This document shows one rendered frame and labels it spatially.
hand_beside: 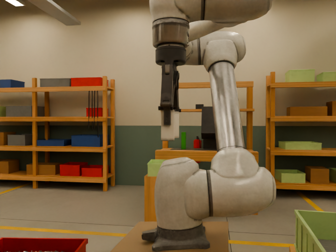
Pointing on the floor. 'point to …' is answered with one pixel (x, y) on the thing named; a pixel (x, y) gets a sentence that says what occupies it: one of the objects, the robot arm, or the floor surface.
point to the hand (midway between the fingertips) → (170, 131)
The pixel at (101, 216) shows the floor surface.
